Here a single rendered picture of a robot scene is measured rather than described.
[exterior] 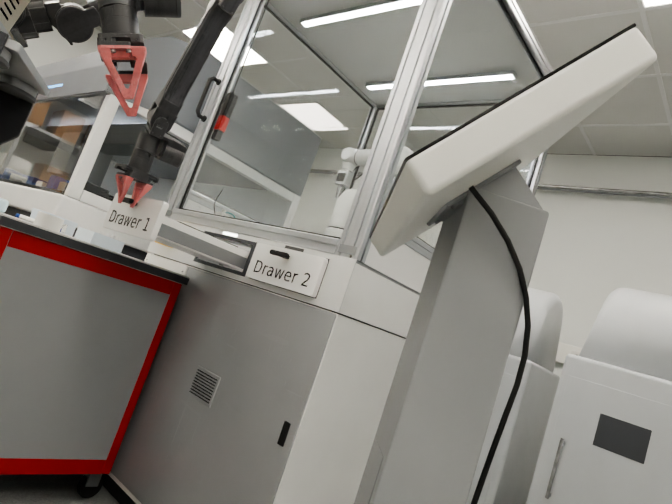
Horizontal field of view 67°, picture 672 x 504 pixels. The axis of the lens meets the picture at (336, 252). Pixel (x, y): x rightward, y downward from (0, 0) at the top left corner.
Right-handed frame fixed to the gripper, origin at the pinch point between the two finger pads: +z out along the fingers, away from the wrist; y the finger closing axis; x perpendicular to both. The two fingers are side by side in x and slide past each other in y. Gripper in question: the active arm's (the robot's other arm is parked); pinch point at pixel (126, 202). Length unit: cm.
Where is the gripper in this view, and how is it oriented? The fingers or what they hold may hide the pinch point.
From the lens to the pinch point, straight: 150.7
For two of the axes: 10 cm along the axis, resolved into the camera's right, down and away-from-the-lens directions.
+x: -7.2, -1.5, 6.8
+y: 6.3, 2.8, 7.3
